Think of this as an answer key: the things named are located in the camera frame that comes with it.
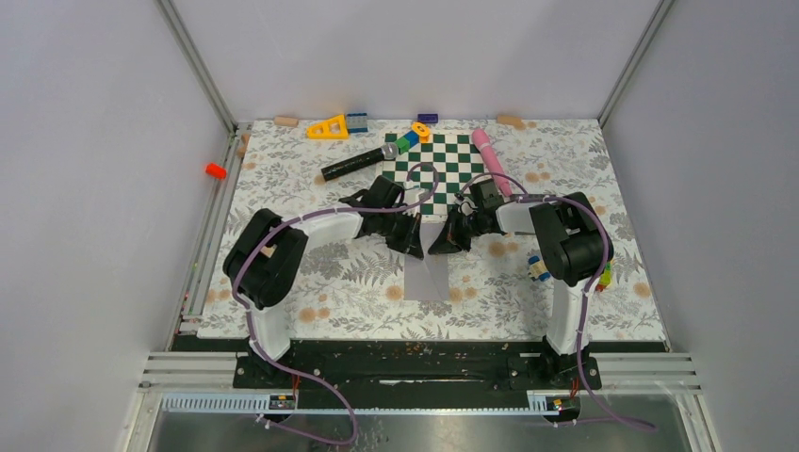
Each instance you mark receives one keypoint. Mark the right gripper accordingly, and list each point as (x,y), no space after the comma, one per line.
(450,239)

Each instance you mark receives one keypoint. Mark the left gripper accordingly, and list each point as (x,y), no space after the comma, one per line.
(413,226)

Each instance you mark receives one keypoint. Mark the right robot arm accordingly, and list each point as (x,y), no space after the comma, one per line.
(574,246)

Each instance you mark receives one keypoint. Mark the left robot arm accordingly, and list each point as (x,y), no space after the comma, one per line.
(263,263)

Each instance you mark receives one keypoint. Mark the floral table cloth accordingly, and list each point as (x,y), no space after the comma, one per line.
(356,290)

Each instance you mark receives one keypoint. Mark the green white chessboard mat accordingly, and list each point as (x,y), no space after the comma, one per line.
(454,157)

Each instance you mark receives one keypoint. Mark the beige toy car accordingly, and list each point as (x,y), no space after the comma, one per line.
(537,269)

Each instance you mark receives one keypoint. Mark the black toy microphone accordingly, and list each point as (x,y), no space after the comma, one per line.
(388,151)

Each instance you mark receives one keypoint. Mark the purple lego brick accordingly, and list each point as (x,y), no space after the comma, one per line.
(427,118)

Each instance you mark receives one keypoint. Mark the blue lego brick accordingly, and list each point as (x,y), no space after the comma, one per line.
(356,122)

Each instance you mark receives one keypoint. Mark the wooden cylinder block right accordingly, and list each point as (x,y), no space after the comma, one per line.
(510,120)

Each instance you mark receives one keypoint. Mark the wooden cylinder block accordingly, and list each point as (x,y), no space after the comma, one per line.
(510,120)
(284,121)

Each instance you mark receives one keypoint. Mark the yellow triangle toy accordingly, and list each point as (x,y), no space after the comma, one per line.
(334,128)

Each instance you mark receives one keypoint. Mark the rainbow lego stack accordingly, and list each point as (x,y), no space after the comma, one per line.
(605,279)

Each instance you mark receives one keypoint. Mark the wooden cylinder block left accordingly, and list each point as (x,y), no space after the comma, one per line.
(284,121)

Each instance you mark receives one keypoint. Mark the orange cap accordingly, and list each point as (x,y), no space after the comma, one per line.
(216,171)

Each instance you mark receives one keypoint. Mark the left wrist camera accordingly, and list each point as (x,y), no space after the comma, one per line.
(414,196)

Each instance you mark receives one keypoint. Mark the colourful block chain toy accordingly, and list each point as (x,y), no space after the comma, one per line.
(419,133)

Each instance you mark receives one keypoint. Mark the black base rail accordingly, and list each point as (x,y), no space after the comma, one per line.
(394,375)

